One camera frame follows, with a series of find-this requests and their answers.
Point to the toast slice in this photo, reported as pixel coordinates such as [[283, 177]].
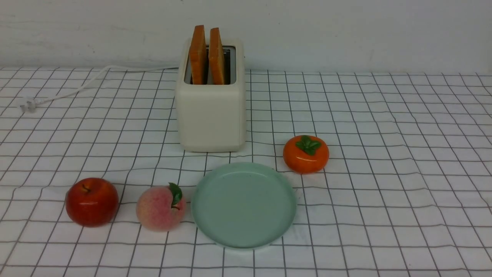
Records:
[[198, 56], [216, 57]]

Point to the orange persimmon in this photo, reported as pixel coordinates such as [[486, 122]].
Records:
[[306, 154]]

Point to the cream white toaster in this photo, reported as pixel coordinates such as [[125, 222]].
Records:
[[212, 118]]

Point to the light green round plate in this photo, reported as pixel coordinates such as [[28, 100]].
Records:
[[243, 205]]

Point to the pink peach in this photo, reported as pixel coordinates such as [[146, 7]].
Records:
[[161, 208]]

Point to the red apple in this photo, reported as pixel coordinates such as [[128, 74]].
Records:
[[92, 202]]

